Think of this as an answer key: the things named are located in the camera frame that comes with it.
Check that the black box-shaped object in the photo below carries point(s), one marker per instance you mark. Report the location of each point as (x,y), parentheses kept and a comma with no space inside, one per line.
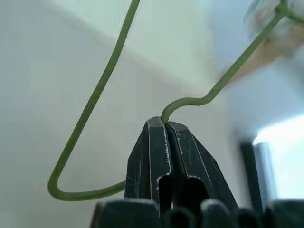
(251,171)

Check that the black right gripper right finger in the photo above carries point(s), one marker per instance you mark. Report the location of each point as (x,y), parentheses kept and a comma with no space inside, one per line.
(202,164)

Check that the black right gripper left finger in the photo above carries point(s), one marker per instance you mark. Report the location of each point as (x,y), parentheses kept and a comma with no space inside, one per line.
(145,161)

